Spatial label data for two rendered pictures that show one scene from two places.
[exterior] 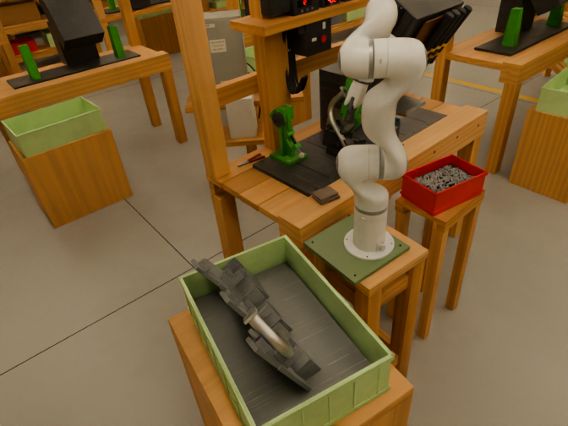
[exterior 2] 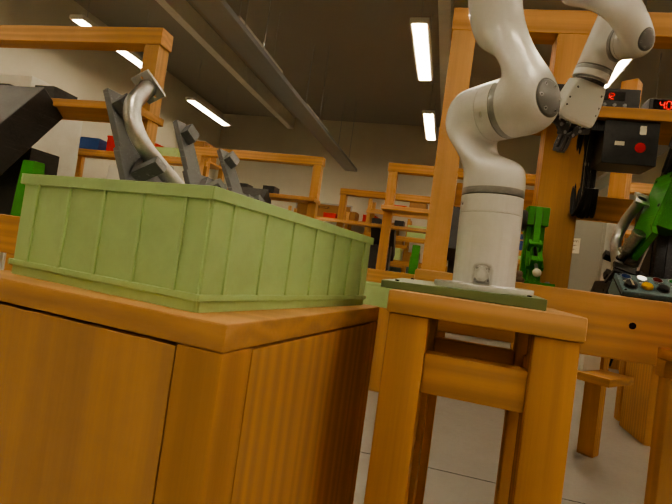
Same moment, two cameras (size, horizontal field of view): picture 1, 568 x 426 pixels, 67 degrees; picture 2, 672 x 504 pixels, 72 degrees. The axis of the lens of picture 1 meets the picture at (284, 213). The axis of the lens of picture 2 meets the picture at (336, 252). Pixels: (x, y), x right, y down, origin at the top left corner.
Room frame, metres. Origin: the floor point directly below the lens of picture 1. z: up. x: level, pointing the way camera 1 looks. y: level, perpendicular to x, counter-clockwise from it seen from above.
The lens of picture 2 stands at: (0.43, -0.84, 0.88)
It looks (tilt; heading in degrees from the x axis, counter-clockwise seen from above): 2 degrees up; 50
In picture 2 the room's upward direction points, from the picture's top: 8 degrees clockwise
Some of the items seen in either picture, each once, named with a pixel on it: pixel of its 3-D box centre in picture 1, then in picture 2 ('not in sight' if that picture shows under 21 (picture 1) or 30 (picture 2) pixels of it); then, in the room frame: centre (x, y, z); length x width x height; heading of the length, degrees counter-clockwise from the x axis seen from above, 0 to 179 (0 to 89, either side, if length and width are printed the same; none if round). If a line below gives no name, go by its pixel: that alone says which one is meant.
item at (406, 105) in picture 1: (382, 99); not in sight; (2.07, -0.55, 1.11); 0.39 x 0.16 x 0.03; 39
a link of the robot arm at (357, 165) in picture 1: (363, 177); (485, 141); (1.26, -0.28, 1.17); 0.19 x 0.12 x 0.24; 81
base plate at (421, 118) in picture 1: (356, 139); not in sight; (2.10, -0.42, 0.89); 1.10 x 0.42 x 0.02; 129
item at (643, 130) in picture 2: (310, 35); (623, 147); (2.19, -0.21, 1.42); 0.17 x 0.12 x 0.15; 129
